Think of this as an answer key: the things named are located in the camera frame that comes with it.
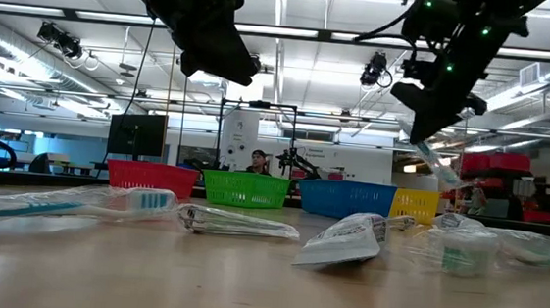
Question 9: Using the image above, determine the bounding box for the black monitor on stand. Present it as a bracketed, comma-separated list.
[106, 110, 169, 164]

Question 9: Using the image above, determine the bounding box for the person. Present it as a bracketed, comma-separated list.
[245, 148, 275, 178]

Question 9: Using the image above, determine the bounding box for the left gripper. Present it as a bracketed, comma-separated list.
[147, 0, 264, 88]

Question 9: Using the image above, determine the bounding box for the silver ventilation duct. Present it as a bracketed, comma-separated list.
[0, 14, 136, 114]

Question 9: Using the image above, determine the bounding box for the yellow plastic basket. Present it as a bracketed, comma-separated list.
[387, 186, 442, 227]

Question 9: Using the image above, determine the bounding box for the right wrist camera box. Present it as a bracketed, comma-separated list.
[400, 55, 435, 84]

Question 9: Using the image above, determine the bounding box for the white green jar in wrap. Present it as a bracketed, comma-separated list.
[405, 222, 502, 281]

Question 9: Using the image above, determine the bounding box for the red storage bin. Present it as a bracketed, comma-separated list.
[460, 151, 492, 175]
[520, 207, 550, 225]
[487, 150, 534, 176]

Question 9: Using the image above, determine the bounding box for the hanging black cable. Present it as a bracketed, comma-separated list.
[95, 12, 158, 180]

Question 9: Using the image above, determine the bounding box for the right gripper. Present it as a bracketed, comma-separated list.
[386, 39, 494, 151]

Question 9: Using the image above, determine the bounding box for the white pillar with signs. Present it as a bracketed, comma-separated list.
[218, 108, 262, 174]

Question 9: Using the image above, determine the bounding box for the green plastic basket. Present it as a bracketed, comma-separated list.
[199, 168, 293, 212]

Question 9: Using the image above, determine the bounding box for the white tube with black print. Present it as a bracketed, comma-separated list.
[290, 207, 390, 275]

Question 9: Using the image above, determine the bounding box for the black overhead frame bar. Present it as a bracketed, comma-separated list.
[0, 2, 550, 63]

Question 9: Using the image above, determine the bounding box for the black background rig frame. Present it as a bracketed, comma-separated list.
[213, 96, 301, 176]

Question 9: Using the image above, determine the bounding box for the small flat clear packet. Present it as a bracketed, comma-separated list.
[385, 213, 418, 232]

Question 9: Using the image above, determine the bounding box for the blue white wrapped toothbrush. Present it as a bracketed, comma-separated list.
[0, 176, 180, 251]

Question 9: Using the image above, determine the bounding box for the clear packet with black print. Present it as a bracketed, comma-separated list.
[175, 202, 303, 243]

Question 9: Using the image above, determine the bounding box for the dark office chair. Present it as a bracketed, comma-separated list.
[26, 150, 54, 175]

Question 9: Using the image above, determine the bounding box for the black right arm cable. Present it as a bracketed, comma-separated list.
[351, 0, 424, 51]

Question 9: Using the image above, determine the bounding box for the toothbrush teal handle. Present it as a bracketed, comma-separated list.
[409, 138, 468, 190]

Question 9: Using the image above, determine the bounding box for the clear packaged floss right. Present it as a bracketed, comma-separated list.
[429, 211, 550, 269]

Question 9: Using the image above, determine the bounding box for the blue plastic basket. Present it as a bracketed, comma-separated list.
[295, 177, 399, 225]

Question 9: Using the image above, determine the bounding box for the red plastic basket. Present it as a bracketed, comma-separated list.
[104, 158, 201, 202]

